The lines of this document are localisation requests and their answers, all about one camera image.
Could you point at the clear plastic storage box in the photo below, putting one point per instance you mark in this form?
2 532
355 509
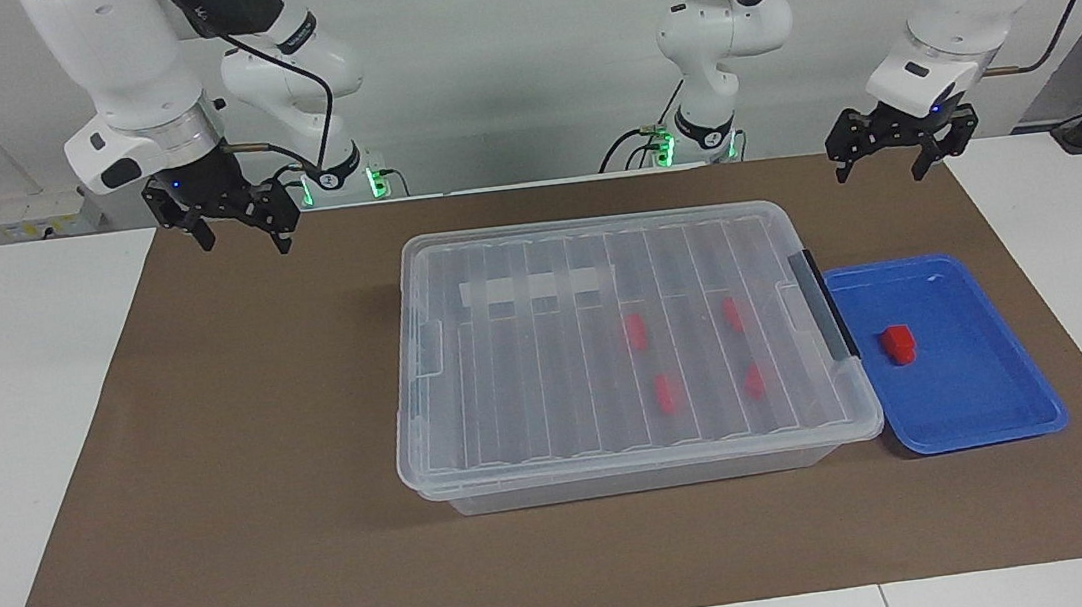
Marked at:
620 484

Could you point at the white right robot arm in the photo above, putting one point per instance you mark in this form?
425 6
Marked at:
125 76

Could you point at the white wall socket strip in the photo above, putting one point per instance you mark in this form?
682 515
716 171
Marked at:
44 210

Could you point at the clear ribbed plastic lid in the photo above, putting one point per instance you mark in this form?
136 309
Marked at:
547 363

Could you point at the red block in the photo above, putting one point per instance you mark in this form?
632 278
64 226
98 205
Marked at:
664 393
733 315
636 332
754 381
899 344

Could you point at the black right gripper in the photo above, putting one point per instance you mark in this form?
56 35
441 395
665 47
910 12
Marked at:
218 192

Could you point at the blue plastic tray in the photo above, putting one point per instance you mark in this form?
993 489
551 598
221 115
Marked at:
972 389

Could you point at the brown table mat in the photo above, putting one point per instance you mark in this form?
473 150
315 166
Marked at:
267 473

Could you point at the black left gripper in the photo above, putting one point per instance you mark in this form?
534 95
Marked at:
900 127

